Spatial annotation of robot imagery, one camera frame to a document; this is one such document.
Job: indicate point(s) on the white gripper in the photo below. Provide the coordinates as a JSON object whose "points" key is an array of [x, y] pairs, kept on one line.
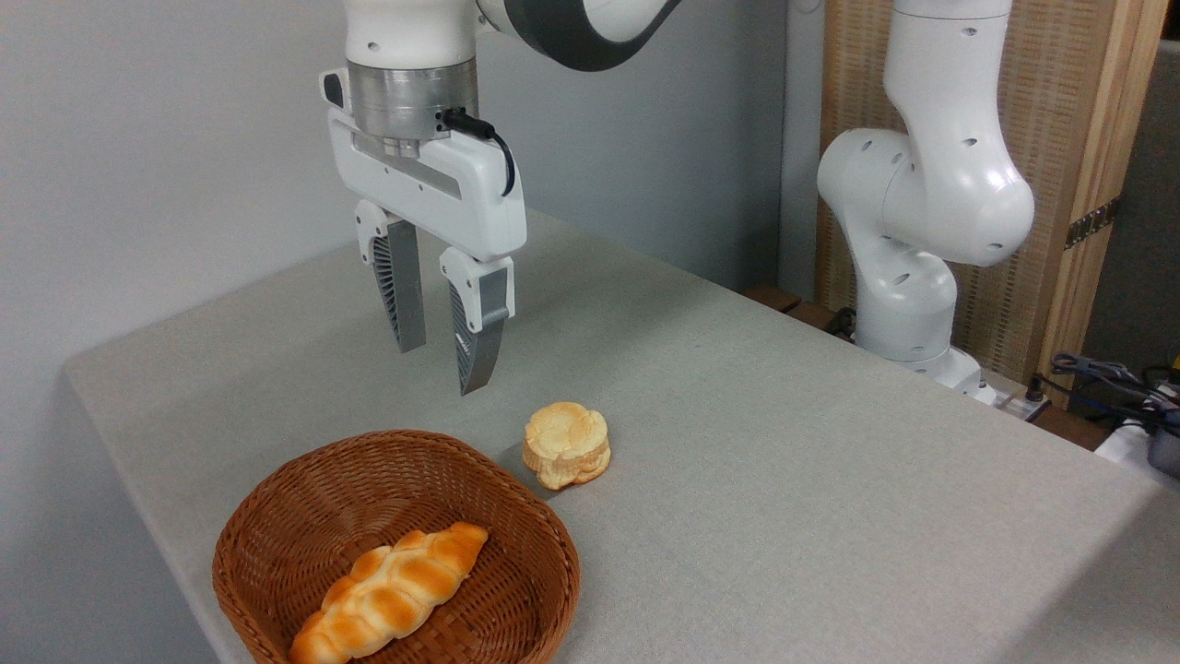
{"points": [[461, 198]]}

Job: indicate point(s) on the long braided bread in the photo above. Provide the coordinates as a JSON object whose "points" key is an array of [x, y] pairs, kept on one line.
{"points": [[392, 590]]}

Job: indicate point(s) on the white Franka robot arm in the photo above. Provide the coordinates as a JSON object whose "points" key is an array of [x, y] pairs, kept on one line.
{"points": [[931, 184]]}

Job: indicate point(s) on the round flower-shaped bread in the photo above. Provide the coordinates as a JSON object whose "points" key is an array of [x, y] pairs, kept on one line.
{"points": [[567, 443]]}

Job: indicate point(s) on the brown wicker basket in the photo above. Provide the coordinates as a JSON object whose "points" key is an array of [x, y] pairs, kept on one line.
{"points": [[304, 498]]}

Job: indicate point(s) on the brown wooden platform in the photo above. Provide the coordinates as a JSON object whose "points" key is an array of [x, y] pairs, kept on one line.
{"points": [[784, 302]]}

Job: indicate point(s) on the metal screen hinge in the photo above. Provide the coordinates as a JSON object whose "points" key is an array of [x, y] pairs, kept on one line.
{"points": [[1092, 223]]}

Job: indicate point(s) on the rattan wood-framed screen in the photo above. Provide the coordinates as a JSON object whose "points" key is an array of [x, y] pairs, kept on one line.
{"points": [[1069, 101]]}

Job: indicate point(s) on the white box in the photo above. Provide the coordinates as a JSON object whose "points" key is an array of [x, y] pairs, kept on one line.
{"points": [[1129, 447]]}

